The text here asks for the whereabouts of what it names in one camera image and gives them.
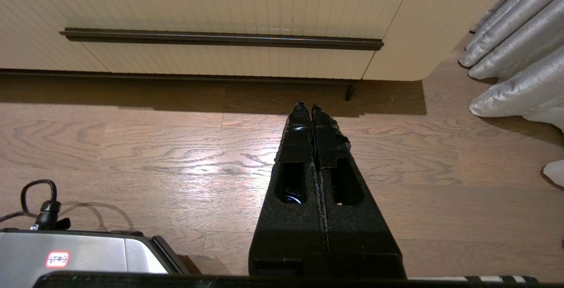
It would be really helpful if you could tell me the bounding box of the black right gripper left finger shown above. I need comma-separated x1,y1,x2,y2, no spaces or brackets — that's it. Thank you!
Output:
248,102,327,277

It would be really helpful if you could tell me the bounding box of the white object by curtain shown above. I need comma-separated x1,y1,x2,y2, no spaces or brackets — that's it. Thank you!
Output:
542,159,564,188

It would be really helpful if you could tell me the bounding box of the cream ribbed cabinet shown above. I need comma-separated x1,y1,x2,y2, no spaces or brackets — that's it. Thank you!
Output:
0,0,517,87

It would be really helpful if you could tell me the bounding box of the grey curtain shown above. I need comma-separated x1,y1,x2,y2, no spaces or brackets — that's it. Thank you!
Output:
458,0,564,132

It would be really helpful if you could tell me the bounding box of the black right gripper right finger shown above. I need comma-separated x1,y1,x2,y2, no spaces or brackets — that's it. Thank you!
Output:
311,104,407,278

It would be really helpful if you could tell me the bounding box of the grey robot base panel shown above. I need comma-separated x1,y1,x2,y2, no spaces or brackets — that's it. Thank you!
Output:
0,229,190,275

